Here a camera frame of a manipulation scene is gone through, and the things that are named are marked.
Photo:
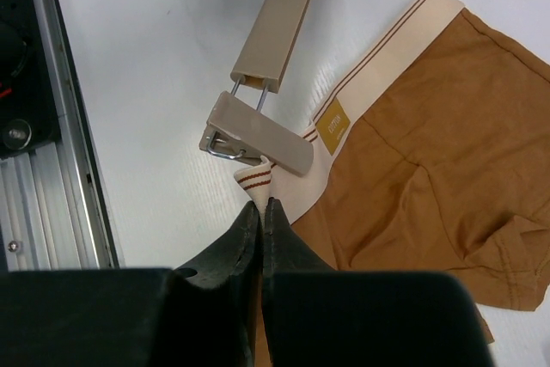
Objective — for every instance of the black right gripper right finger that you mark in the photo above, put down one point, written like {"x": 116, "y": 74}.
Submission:
{"x": 317, "y": 316}

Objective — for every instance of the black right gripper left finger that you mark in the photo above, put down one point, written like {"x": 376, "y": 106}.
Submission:
{"x": 199, "y": 314}

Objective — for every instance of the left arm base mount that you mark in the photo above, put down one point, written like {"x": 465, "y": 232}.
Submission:
{"x": 29, "y": 117}

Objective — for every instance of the brown underwear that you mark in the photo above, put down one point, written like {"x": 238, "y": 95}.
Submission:
{"x": 432, "y": 153}

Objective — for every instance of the aluminium rail frame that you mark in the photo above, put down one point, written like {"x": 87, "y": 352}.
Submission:
{"x": 53, "y": 209}

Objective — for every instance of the wooden clip hanger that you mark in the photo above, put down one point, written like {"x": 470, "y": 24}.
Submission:
{"x": 236, "y": 129}

